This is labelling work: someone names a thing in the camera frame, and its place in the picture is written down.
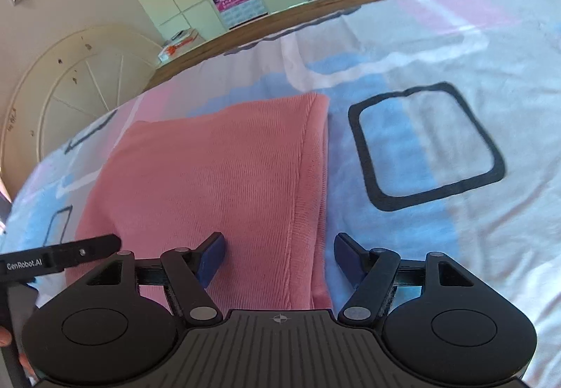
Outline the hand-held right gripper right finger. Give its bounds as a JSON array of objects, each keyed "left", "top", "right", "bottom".
[{"left": 334, "top": 232, "right": 476, "bottom": 324}]

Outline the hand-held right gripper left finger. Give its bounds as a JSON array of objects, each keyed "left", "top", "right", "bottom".
[{"left": 85, "top": 231, "right": 227, "bottom": 326}]

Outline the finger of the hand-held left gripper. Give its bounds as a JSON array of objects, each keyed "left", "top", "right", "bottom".
[{"left": 53, "top": 234, "right": 122, "bottom": 270}]

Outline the pink knit shirt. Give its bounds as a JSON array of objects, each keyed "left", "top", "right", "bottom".
[{"left": 74, "top": 92, "right": 334, "bottom": 312}]

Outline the person's left hand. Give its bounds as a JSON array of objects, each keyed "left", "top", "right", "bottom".
[{"left": 0, "top": 326, "right": 38, "bottom": 382}]

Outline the cream round wooden panel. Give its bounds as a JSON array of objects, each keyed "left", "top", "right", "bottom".
[{"left": 0, "top": 23, "right": 170, "bottom": 187}]

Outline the orange and white box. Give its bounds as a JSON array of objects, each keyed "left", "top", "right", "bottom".
[{"left": 158, "top": 29, "right": 205, "bottom": 63}]

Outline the pastel printed bedsheet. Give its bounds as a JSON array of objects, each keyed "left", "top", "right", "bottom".
[{"left": 0, "top": 0, "right": 561, "bottom": 388}]

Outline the wooden bed frame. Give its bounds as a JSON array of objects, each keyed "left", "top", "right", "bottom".
[{"left": 144, "top": 0, "right": 406, "bottom": 93}]

